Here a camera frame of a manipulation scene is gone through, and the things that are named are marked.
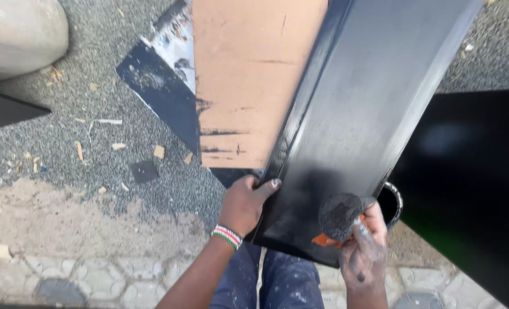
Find person's right hand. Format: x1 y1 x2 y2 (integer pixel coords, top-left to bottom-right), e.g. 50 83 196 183
339 197 389 294

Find person's left hand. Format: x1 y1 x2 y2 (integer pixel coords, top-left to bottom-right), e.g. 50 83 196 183
218 175 282 239

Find orange paint-soaked sponge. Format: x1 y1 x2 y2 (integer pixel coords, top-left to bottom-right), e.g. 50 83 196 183
311 193 367 249

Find black painted wooden board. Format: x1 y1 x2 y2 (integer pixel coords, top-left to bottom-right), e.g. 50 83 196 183
246 0 483 268

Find striped beaded wristband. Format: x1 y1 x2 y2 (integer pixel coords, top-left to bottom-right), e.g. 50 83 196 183
211 225 243 250

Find black paint tin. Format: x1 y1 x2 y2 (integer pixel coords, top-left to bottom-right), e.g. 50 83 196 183
377 181 403 230

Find person's blue paint-spattered trousers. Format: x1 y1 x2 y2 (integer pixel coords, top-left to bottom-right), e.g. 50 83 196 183
209 242 325 309

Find small black square scrap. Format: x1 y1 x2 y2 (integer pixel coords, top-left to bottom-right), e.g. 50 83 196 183
130 161 160 184

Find large glossy black panel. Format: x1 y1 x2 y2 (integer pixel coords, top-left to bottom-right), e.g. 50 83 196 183
388 89 509 309

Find brown hardboard sheet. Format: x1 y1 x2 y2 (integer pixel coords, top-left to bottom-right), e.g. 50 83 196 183
192 0 329 169

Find black and white paint-stained sheet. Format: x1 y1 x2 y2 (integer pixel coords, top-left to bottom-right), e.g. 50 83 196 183
116 0 264 189

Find scattered wood chips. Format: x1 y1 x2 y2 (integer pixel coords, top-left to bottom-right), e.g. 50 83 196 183
0 64 195 194

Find dark triangular board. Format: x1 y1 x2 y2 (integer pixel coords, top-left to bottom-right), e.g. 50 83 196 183
0 89 52 133

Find grey concrete block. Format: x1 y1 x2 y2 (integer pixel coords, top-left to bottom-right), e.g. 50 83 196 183
0 0 69 83

